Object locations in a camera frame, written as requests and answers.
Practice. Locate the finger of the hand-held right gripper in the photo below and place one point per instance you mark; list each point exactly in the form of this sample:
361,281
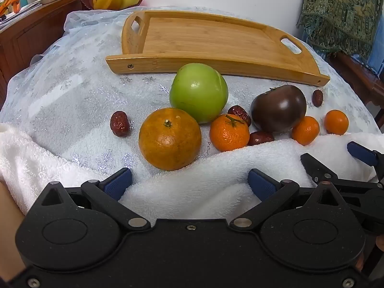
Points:
361,153
316,166

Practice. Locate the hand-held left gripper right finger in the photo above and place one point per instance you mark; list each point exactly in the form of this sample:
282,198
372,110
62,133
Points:
261,183

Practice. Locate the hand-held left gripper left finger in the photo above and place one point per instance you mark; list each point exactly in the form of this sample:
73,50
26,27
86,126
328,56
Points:
118,183

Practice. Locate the small mandarin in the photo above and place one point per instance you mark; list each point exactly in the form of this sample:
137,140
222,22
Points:
306,131
336,122

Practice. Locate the red date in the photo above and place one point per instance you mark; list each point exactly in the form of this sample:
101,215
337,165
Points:
119,123
240,112
261,138
317,98

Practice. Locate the mandarin with stem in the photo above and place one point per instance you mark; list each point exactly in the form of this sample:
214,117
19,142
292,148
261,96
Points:
228,136

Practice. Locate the large orange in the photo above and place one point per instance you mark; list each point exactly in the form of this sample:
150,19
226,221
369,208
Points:
169,141

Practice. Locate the dark purple tomato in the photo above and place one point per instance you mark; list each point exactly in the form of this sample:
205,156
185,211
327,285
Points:
279,108

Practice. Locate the green apple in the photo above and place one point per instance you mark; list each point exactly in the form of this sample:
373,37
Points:
198,91

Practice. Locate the white towel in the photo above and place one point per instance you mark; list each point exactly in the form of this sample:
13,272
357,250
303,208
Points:
195,180

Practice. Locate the wooden bench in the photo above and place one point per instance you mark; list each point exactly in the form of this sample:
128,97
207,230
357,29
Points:
357,75

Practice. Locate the person's leg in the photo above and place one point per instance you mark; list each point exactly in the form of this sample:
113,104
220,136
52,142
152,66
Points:
9,231

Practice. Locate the green patterned shawl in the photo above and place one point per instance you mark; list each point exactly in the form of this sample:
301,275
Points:
339,15

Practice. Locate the wooden cabinet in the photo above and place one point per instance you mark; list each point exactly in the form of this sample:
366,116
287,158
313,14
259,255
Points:
30,39

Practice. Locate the stack of papers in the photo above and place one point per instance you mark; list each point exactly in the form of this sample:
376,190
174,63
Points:
18,12

